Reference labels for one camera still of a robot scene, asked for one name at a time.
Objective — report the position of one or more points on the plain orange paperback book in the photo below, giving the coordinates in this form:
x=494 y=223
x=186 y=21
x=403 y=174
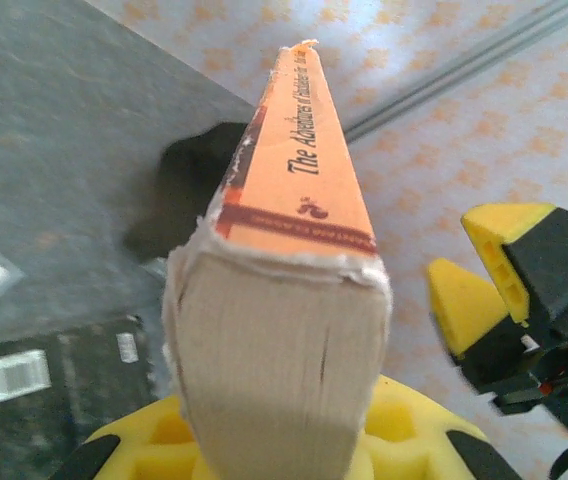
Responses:
x=284 y=175

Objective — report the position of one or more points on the black backpack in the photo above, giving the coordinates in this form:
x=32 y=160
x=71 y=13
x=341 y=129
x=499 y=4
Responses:
x=184 y=190

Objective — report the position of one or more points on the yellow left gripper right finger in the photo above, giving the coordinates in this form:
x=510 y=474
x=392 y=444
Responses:
x=414 y=440

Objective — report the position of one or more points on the aluminium frame corner post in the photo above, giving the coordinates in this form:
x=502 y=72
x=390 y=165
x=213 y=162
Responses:
x=464 y=70

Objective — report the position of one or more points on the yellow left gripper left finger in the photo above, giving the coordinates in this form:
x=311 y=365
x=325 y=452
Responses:
x=134 y=450

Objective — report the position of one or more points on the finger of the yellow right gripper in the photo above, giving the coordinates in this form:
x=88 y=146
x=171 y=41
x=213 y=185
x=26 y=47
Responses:
x=469 y=310
x=539 y=260

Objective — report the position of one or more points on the black paperback book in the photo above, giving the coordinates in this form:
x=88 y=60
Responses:
x=64 y=400

